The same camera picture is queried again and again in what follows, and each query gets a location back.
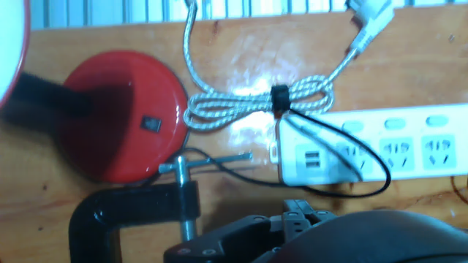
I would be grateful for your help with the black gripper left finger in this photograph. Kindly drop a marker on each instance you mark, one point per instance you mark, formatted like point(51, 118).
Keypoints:
point(237, 237)

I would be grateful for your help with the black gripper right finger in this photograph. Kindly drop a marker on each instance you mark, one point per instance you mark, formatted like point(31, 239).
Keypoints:
point(311, 217)

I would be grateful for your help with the white power strip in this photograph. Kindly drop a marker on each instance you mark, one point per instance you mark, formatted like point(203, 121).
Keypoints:
point(402, 153)

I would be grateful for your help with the red gooseneck desk lamp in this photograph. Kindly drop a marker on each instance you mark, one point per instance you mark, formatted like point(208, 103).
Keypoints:
point(146, 91)

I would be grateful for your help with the black C-clamp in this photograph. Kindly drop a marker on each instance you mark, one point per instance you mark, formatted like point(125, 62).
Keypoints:
point(128, 208)

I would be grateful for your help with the glossy wooden board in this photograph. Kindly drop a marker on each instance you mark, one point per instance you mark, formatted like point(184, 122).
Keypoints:
point(256, 55)

